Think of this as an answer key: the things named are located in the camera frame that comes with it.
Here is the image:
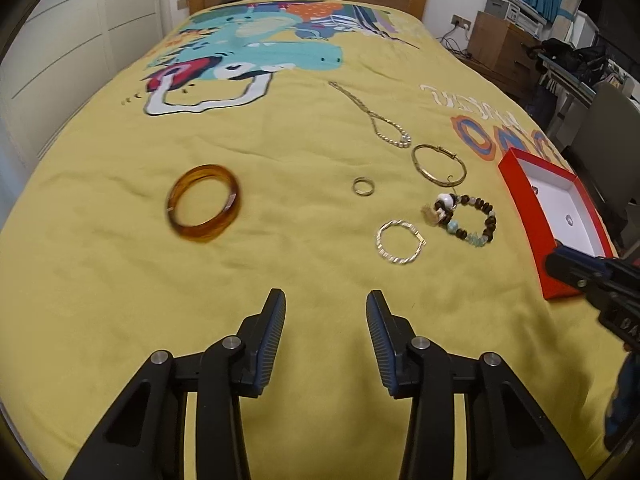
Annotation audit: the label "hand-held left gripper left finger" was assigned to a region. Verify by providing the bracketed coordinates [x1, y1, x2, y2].
[65, 287, 288, 480]

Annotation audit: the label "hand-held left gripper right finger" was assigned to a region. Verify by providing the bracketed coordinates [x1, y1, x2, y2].
[366, 290, 586, 480]

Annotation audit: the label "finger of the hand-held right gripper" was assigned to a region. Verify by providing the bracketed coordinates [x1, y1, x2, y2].
[545, 241, 611, 306]

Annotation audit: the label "red jewelry box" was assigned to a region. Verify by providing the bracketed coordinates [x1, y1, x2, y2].
[498, 148, 615, 301]

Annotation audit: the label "silver chain bracelet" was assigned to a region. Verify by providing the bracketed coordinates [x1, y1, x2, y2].
[376, 219, 427, 264]

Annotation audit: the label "amber bangle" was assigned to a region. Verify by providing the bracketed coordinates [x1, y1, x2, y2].
[166, 164, 243, 245]

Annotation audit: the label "beaded bracelet with charms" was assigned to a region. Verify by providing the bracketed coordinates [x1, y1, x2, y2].
[424, 192, 498, 250]

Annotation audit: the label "thin gold bangle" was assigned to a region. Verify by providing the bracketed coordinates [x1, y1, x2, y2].
[411, 144, 468, 186]

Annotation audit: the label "pearl chain necklace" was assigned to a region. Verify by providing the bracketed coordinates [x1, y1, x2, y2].
[328, 81, 412, 149]

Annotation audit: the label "yellow printed blanket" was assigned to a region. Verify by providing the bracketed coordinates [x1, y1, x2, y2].
[0, 0, 621, 480]

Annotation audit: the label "grey chair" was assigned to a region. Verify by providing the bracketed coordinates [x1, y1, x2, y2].
[570, 82, 640, 241]

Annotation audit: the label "dark hanging bag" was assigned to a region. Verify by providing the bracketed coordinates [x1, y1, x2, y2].
[529, 84, 562, 127]

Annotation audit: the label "grey desk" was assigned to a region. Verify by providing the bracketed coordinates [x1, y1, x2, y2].
[539, 52, 601, 108]

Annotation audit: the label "low wooden nightstand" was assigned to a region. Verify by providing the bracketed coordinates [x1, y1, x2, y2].
[457, 55, 531, 103]

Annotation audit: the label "black bag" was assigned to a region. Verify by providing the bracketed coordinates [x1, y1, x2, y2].
[530, 37, 611, 73]

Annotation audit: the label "tall wooden cabinet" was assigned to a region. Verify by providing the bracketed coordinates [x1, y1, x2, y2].
[467, 11, 543, 78]

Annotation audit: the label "white printer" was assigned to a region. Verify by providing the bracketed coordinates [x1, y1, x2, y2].
[486, 0, 548, 28]

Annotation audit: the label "white wardrobe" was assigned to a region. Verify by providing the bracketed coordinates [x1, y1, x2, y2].
[0, 0, 173, 166]

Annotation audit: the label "black cables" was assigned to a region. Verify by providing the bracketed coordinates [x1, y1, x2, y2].
[439, 27, 476, 59]

